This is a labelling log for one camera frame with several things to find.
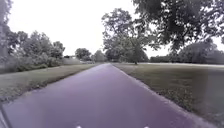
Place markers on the tall leafy tree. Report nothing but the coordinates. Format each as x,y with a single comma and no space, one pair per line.
135,50

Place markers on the grey asphalt path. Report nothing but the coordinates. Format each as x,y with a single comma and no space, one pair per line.
100,96

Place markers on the wide grass lawn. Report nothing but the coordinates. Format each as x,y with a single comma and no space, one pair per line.
180,83

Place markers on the row of trees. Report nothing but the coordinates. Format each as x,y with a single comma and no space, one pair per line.
36,50

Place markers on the grass strip with bare patches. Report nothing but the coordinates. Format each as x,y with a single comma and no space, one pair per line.
33,80

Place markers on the tree with overhanging branches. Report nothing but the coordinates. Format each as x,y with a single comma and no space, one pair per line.
180,20

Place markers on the distant wood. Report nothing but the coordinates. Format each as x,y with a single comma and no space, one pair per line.
196,53

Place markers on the pale road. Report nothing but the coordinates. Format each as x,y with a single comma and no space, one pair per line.
200,64

